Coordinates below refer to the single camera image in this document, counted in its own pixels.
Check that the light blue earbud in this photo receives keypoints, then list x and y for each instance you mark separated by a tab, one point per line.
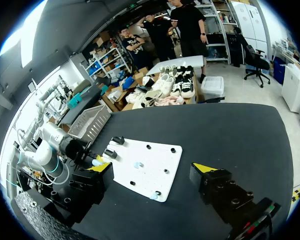
155	196
138	165

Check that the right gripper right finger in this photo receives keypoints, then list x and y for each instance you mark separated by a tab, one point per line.
222	190

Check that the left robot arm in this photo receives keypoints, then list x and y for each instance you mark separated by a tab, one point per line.
48	150

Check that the grey slotted basket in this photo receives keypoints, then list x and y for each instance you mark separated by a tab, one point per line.
90	125

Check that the light blue earbud case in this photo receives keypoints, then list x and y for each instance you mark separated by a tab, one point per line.
97	163

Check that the white plate with black stands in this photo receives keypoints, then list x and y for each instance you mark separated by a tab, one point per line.
146	167

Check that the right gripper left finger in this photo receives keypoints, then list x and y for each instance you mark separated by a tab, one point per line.
90	182

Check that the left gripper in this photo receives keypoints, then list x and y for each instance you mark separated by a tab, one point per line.
73	150

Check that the person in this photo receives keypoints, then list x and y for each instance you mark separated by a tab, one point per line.
190	32
160	37
136	50

